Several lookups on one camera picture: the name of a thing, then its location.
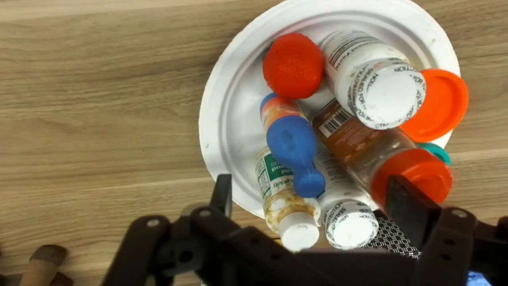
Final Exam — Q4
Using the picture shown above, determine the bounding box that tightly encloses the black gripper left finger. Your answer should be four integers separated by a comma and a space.
100, 174, 319, 286

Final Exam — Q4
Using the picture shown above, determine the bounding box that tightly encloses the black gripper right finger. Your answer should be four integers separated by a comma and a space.
384, 175, 508, 286

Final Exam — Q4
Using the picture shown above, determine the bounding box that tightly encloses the teal-lid green dough can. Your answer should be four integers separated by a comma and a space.
419, 142, 454, 168

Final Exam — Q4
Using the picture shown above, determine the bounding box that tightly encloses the orange-lid brown spice jar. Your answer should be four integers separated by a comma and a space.
310, 99, 456, 214

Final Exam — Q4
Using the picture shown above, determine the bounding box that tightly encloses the white bottle green label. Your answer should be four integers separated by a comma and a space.
254, 150, 324, 255

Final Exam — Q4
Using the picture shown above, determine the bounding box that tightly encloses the blue bowling pin toy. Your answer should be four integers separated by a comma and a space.
259, 93, 327, 199

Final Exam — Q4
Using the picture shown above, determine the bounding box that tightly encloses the white bottle dark blue label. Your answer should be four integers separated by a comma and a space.
318, 29, 429, 133

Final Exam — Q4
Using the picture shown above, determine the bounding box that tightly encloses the white paper plate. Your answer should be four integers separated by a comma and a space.
197, 0, 462, 220

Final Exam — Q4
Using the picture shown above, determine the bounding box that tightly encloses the black mesh basket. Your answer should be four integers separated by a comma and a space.
367, 210, 424, 261

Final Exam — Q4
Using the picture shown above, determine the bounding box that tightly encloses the brown moose plush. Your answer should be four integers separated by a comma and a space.
0, 244, 75, 286

